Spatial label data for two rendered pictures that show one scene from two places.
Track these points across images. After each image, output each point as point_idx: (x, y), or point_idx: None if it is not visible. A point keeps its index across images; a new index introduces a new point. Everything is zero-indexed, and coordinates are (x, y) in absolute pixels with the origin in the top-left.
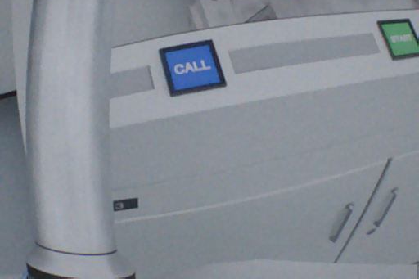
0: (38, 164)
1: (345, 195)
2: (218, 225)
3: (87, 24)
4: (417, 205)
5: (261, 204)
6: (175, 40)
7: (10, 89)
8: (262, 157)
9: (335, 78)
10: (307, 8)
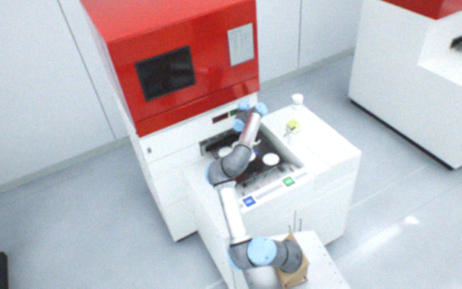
0: (229, 221)
1: (286, 222)
2: (261, 235)
3: (232, 193)
4: (310, 223)
5: (268, 227)
6: (244, 197)
7: (193, 231)
8: (266, 215)
9: (275, 195)
10: (266, 184)
